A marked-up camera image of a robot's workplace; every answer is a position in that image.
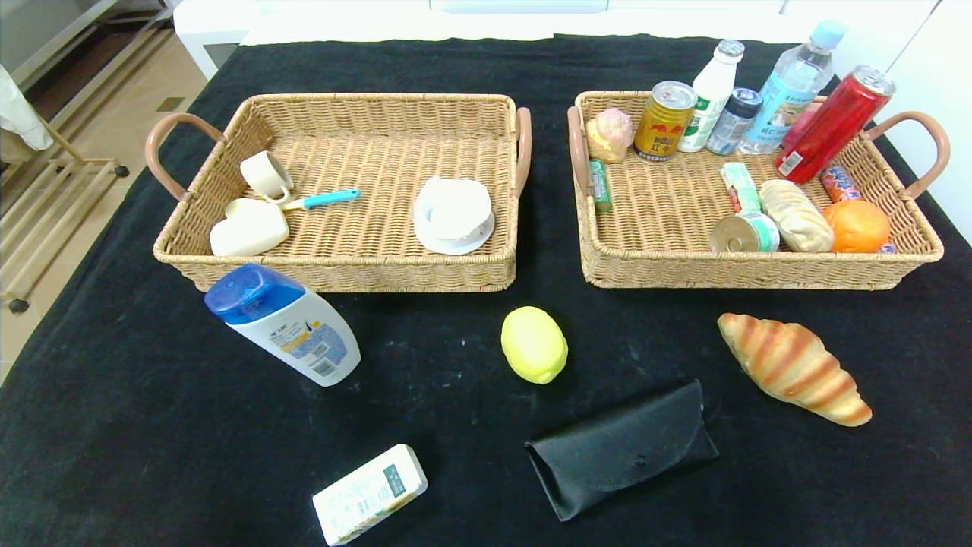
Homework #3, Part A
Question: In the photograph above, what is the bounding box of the white furniture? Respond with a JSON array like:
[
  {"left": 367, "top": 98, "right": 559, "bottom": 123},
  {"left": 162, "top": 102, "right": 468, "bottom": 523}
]
[{"left": 173, "top": 0, "right": 972, "bottom": 81}]

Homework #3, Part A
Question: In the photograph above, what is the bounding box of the tall red drink can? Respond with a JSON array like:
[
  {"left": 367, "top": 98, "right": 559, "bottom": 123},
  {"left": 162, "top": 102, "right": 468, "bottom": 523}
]
[{"left": 774, "top": 65, "right": 897, "bottom": 185}]

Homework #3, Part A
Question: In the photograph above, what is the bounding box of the white box with green label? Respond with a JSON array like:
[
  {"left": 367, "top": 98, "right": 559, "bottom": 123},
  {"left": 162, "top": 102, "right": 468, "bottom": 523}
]
[{"left": 311, "top": 444, "right": 429, "bottom": 547}]

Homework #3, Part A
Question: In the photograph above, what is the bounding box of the silver can with green label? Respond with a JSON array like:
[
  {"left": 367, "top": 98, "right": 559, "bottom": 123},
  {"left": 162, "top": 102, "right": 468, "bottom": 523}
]
[{"left": 709, "top": 210, "right": 781, "bottom": 254}]

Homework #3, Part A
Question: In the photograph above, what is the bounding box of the orange fruit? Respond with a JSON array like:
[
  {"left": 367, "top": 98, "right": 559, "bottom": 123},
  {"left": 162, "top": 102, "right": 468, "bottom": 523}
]
[{"left": 822, "top": 199, "right": 892, "bottom": 254}]

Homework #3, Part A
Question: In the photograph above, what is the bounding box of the white teacup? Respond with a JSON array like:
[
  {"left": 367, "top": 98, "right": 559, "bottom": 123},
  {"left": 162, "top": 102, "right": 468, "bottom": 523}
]
[{"left": 414, "top": 176, "right": 494, "bottom": 240}]

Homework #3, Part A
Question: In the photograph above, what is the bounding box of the black leather glasses case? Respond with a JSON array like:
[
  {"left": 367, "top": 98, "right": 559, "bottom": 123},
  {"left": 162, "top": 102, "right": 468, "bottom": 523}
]
[{"left": 525, "top": 379, "right": 721, "bottom": 523}]

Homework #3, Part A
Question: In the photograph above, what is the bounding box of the orange and blue candy roll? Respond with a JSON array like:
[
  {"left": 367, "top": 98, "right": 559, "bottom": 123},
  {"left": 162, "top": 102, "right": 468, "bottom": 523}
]
[{"left": 819, "top": 165, "right": 864, "bottom": 204}]

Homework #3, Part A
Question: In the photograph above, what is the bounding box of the white shampoo bottle blue cap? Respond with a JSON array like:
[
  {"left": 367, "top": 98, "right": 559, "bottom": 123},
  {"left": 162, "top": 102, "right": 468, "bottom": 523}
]
[{"left": 204, "top": 263, "right": 362, "bottom": 388}]

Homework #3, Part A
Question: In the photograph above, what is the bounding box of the cream heart-shaped box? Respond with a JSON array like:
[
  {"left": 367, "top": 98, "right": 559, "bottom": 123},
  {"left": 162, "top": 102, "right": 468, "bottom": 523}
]
[{"left": 209, "top": 198, "right": 291, "bottom": 258}]

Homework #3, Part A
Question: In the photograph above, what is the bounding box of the wicker basket with brown handles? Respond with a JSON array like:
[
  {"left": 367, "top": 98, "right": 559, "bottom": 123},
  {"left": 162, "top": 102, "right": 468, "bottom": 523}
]
[
  {"left": 144, "top": 93, "right": 532, "bottom": 293},
  {"left": 567, "top": 90, "right": 951, "bottom": 291}
]

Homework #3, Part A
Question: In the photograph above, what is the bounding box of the white hanging cloth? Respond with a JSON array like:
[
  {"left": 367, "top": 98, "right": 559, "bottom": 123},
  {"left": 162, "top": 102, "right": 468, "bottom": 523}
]
[{"left": 0, "top": 65, "right": 55, "bottom": 151}]

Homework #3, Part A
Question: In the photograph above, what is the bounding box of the clear water bottle blue cap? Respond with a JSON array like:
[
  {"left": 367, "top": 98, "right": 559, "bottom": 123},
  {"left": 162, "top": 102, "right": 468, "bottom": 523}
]
[{"left": 738, "top": 20, "right": 847, "bottom": 156}]

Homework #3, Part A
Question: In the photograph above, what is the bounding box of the striped brown croissant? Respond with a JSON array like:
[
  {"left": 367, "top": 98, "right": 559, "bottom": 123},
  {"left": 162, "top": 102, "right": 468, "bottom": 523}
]
[{"left": 718, "top": 312, "right": 874, "bottom": 428}]

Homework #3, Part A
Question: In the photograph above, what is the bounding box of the green and white snack pack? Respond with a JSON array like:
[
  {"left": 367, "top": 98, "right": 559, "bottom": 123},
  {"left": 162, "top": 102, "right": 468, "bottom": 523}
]
[{"left": 720, "top": 161, "right": 762, "bottom": 215}]

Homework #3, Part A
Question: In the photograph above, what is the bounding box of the pale ridged bread loaf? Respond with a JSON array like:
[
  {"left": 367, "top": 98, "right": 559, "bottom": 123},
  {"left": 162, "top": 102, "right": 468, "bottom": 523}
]
[{"left": 759, "top": 179, "right": 835, "bottom": 254}]

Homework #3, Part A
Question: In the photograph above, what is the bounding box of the green chewing gum pack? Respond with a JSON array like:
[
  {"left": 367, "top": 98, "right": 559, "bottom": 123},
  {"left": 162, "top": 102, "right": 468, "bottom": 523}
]
[{"left": 589, "top": 159, "right": 614, "bottom": 214}]

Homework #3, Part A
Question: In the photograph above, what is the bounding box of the gold energy drink can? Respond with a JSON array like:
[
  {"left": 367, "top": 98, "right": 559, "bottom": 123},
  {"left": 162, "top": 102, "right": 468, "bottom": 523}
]
[{"left": 633, "top": 80, "right": 698, "bottom": 163}]

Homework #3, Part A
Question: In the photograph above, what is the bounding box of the yellow lemon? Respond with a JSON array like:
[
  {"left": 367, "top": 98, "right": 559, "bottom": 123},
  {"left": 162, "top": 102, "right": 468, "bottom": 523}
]
[{"left": 500, "top": 305, "right": 569, "bottom": 385}]

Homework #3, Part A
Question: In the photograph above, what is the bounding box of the pink and yellow cupcake toy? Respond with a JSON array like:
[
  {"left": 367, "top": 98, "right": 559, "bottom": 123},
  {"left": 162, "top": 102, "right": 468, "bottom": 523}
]
[{"left": 585, "top": 107, "right": 635, "bottom": 164}]

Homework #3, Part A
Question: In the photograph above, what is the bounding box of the white round container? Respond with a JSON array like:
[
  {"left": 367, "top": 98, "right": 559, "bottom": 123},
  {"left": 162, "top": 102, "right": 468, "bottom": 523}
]
[{"left": 412, "top": 205, "right": 496, "bottom": 256}]

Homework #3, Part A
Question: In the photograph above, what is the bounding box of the wooden wheeled rack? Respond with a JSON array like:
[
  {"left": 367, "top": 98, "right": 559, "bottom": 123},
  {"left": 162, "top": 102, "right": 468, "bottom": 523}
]
[{"left": 0, "top": 114, "right": 130, "bottom": 316}]

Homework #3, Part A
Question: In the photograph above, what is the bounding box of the white milk bottle green label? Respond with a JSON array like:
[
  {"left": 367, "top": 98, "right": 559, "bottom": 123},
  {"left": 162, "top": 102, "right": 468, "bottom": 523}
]
[{"left": 678, "top": 39, "right": 746, "bottom": 153}]

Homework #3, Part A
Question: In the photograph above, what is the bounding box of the grey metal shelf frame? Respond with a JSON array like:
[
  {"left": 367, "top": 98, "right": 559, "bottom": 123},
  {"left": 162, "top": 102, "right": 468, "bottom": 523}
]
[{"left": 0, "top": 0, "right": 174, "bottom": 100}]

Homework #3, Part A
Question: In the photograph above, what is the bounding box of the small cream mug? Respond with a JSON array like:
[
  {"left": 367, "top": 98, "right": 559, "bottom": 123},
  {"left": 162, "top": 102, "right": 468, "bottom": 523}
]
[{"left": 240, "top": 150, "right": 295, "bottom": 204}]

